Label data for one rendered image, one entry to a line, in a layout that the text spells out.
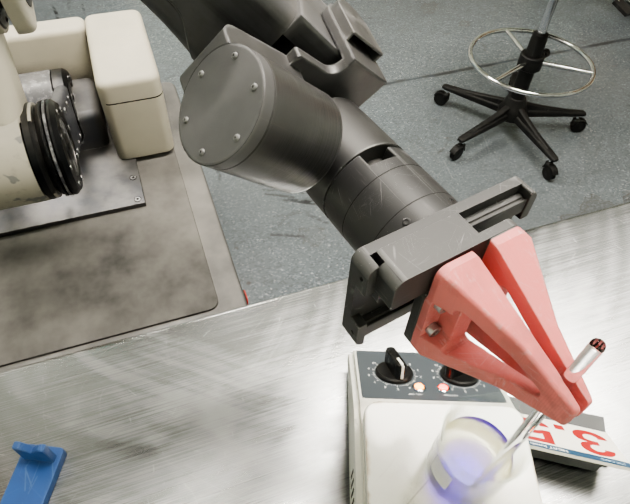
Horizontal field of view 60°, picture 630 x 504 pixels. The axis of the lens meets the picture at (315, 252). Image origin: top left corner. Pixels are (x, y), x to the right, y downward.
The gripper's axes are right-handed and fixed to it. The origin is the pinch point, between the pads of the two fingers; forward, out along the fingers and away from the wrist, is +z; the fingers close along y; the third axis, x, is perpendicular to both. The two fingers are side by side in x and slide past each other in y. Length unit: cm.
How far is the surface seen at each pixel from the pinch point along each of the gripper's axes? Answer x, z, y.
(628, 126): 100, -74, 172
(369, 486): 17.3, -4.4, -4.7
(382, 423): 17.3, -7.5, -1.3
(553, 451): 22.0, 0.2, 10.9
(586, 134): 101, -79, 154
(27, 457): 24.6, -21.9, -25.6
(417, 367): 21.8, -11.2, 5.9
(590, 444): 23.5, 1.3, 15.0
